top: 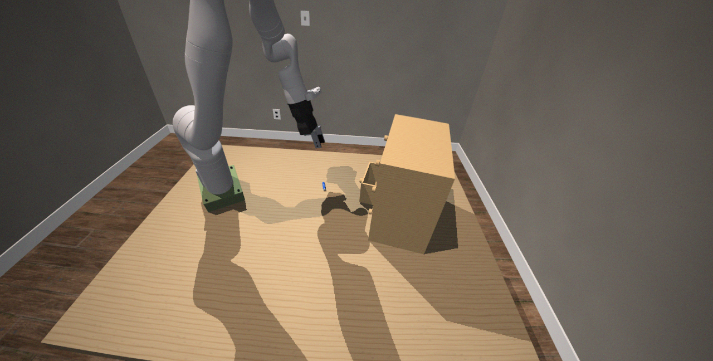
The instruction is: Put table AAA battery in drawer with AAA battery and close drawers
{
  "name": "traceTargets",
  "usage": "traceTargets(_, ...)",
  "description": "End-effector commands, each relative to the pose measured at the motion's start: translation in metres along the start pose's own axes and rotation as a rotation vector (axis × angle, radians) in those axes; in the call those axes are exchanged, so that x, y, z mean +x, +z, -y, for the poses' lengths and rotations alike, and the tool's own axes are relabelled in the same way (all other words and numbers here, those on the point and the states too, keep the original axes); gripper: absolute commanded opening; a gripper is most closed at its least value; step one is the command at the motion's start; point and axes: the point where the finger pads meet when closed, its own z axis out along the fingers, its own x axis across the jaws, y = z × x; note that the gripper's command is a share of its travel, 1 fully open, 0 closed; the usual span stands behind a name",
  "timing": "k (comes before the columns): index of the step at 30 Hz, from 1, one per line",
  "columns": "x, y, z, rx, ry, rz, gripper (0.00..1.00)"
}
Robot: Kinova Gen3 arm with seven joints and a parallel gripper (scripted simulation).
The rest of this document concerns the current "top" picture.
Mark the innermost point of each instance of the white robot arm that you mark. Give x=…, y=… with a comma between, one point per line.
x=208, y=51

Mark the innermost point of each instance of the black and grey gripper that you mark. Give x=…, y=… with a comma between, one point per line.
x=298, y=99

